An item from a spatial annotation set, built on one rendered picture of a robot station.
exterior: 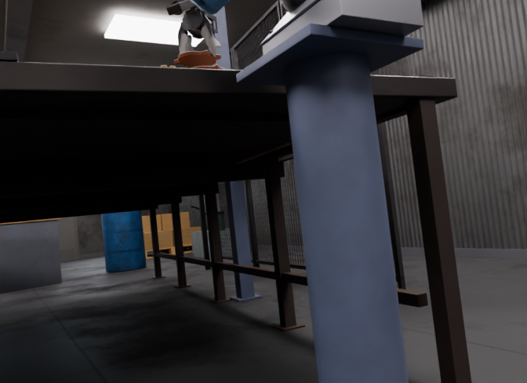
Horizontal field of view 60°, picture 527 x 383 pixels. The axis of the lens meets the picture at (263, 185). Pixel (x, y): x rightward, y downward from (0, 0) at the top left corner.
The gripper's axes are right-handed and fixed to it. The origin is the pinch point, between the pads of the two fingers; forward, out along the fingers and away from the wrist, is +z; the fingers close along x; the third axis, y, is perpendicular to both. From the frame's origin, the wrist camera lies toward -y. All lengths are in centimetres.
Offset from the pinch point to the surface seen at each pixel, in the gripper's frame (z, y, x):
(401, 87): 16, 24, -52
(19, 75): 15, -53, 6
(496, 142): 11, 304, -72
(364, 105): 29, -25, -53
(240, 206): 40, 164, 88
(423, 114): 23, 31, -56
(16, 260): 70, 220, 421
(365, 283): 61, -28, -50
